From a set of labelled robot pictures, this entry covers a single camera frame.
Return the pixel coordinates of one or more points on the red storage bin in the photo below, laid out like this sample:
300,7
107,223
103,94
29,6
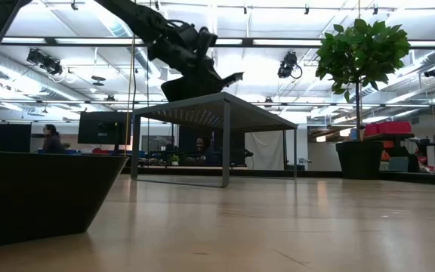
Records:
391,127

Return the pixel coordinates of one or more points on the small potted plant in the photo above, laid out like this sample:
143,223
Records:
174,160
66,145

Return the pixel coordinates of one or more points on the grey perforated metal rack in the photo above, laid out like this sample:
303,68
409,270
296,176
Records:
217,113

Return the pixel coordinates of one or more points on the black aluminium table frame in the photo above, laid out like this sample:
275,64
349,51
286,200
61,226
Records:
270,174

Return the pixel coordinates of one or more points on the black ceiling sensor disc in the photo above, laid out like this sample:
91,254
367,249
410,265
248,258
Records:
98,79

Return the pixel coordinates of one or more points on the white hanging sheet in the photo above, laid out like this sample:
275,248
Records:
264,150

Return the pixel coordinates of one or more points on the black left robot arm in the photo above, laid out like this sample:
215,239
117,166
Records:
134,15

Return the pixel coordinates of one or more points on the large black planter box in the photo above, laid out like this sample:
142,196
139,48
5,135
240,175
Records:
32,196

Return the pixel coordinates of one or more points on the person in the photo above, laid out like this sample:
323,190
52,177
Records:
204,151
52,141

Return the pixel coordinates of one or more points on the dark screen panel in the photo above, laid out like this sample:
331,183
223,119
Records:
2,136

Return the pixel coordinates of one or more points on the black ceiling spotlight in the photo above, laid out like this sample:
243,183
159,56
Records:
45,62
432,72
287,65

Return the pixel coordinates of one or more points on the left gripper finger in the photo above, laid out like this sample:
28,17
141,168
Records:
230,79

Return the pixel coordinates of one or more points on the grey box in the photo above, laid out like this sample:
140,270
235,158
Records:
398,164

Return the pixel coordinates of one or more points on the potted green plant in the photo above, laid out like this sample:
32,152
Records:
361,56

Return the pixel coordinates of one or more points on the overhead LED light bar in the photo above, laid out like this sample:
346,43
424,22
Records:
278,42

